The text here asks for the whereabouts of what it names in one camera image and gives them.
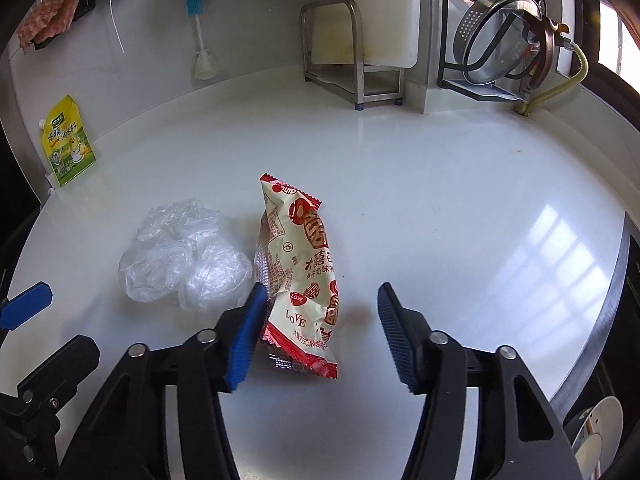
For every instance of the white cutting board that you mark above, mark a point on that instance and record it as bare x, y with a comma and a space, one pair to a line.
390, 10

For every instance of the white and blue bottle brush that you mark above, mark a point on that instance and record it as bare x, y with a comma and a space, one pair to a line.
204, 62

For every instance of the clear plastic bag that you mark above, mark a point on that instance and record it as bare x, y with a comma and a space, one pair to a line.
170, 260

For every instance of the black kitchen appliance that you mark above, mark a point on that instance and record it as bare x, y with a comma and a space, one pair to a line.
10, 185

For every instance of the gas valve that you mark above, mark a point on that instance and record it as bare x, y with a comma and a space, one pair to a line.
564, 37

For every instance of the window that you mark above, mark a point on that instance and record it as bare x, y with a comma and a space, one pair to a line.
615, 25

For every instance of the metal cutting board stand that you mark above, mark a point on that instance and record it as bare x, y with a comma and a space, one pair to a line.
356, 60

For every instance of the glass pot lid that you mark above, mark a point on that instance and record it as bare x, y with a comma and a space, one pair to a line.
505, 35

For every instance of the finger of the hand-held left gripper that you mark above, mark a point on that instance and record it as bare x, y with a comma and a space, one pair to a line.
65, 365
27, 302

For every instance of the small white plate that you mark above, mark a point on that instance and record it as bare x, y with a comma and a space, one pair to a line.
589, 455

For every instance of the red and cream snack wrapper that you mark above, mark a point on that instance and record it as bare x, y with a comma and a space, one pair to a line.
300, 270

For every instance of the black kitchen sink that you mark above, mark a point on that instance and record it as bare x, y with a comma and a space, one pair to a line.
620, 340

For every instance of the perforated steel strainer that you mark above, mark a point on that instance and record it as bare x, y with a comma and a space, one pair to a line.
470, 35

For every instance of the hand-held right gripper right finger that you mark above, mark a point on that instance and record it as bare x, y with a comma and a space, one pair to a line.
395, 340

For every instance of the yellow-green spout pouch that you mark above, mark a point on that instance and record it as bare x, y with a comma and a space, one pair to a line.
70, 150

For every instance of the large white plate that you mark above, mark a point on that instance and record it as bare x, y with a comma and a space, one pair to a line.
607, 415

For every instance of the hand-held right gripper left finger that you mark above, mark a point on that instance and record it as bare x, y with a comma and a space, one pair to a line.
245, 340

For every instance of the pink cloth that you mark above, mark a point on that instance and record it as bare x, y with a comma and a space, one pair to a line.
50, 15

